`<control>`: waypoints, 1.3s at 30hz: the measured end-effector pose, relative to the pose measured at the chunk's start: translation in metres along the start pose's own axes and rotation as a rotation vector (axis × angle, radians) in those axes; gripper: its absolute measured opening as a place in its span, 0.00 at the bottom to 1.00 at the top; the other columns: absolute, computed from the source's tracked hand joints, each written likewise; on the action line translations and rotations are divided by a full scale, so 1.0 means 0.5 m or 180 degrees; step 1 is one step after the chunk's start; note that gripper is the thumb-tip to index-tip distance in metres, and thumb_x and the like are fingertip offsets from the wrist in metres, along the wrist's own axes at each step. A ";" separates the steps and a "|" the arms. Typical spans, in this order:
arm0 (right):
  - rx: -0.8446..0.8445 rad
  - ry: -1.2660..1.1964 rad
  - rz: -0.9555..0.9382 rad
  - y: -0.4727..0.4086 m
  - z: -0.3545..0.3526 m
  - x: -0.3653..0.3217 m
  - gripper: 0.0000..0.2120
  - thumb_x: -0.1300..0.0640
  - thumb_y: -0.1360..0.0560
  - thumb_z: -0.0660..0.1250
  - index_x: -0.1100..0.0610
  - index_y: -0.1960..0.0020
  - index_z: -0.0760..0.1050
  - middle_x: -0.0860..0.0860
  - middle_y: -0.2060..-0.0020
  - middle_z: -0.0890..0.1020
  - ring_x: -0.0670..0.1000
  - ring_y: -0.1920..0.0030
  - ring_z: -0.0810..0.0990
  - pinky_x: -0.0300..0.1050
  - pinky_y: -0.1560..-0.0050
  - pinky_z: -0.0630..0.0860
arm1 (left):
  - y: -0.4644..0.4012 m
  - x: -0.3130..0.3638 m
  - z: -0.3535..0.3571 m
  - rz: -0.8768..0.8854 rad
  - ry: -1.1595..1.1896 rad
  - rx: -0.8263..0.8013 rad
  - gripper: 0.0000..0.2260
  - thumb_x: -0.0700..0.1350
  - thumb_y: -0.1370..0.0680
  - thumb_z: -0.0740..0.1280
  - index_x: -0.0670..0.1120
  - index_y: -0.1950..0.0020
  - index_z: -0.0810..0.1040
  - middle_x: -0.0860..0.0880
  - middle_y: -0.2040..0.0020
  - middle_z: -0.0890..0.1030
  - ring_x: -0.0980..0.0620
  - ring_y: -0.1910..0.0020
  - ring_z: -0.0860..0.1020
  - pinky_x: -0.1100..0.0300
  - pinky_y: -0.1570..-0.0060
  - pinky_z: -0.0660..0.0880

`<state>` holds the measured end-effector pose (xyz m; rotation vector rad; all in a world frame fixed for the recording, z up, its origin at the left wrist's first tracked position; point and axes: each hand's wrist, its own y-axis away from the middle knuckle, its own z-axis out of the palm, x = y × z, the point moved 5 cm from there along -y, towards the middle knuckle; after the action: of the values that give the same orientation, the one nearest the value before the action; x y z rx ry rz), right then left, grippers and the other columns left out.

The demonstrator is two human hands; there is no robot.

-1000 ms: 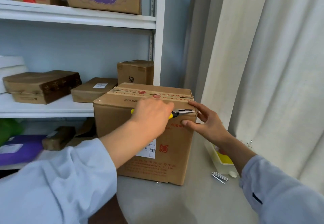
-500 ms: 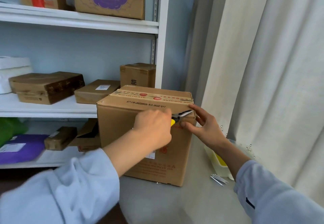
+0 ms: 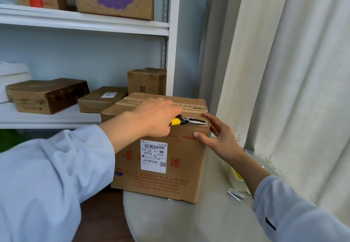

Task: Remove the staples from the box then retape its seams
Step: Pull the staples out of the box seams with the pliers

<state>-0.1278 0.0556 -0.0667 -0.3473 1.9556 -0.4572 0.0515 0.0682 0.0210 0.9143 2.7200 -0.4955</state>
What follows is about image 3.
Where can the person's left hand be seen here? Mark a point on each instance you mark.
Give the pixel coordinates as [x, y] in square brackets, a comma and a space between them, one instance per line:
[156, 118]

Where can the person's right hand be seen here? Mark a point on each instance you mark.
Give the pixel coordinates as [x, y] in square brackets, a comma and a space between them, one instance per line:
[224, 143]

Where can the yellow tape roll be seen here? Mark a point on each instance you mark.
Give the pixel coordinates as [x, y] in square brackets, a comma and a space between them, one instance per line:
[238, 175]

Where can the brown cardboard box red print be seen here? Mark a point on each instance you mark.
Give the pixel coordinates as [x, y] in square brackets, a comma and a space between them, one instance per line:
[186, 168]

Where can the person's right forearm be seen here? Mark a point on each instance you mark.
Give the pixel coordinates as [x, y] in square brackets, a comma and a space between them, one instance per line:
[300, 217]

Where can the person's left forearm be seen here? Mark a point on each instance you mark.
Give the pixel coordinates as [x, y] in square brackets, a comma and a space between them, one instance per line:
[49, 181]

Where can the upright small cardboard box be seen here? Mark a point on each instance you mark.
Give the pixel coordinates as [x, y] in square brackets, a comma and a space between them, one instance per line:
[147, 80]

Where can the flat brown box white label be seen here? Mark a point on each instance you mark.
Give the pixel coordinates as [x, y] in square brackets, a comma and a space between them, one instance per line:
[95, 105]

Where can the dark brown flat box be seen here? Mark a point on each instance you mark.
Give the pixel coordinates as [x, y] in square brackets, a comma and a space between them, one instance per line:
[41, 95]

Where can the white foam box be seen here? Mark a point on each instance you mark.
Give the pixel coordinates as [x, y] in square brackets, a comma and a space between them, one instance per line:
[13, 70]

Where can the clear plastic lid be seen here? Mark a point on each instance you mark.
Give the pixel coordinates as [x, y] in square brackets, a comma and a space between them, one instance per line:
[265, 162]

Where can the white curtain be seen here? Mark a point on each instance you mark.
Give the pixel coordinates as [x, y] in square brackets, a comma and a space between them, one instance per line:
[300, 86]

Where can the white metal shelf unit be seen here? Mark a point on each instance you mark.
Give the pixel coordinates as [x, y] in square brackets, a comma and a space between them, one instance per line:
[82, 23]

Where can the green object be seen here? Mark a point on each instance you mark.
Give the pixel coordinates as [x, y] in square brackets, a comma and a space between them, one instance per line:
[11, 140]

